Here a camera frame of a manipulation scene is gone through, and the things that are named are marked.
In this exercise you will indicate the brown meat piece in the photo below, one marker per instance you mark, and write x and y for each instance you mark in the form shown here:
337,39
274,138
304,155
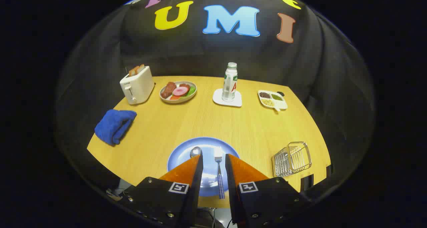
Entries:
167,89

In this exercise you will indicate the blue round plate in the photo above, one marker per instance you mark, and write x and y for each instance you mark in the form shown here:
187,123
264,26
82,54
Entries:
208,169

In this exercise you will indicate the blue folded cloth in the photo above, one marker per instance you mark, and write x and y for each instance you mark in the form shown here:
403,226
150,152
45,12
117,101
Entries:
113,124

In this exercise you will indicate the clear bottle with white cap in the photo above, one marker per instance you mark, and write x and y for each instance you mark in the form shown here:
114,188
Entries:
229,84

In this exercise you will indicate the white square coaster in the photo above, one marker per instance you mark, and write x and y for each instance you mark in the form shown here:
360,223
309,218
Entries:
218,99

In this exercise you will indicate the white toaster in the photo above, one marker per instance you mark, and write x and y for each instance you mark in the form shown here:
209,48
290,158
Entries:
140,86

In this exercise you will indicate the oval plate with food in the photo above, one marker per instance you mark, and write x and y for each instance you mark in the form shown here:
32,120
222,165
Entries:
178,99

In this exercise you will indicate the green lettuce leaf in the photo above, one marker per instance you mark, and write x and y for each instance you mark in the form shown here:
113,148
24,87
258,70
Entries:
191,90

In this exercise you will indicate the white divided tray with beans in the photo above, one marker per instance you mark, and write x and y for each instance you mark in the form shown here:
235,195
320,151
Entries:
280,104

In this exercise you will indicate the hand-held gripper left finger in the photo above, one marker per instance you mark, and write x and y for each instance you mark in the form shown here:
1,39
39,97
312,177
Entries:
197,181

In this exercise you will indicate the toast slice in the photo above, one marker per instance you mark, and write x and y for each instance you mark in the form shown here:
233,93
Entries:
141,67
133,71

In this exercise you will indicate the black table clamp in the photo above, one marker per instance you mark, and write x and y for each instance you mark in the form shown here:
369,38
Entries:
307,183
329,170

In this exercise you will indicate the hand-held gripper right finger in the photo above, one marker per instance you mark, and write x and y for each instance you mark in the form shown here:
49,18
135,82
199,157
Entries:
231,181

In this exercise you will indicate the pink ham slice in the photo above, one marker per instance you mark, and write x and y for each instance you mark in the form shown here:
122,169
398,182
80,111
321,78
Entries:
180,90

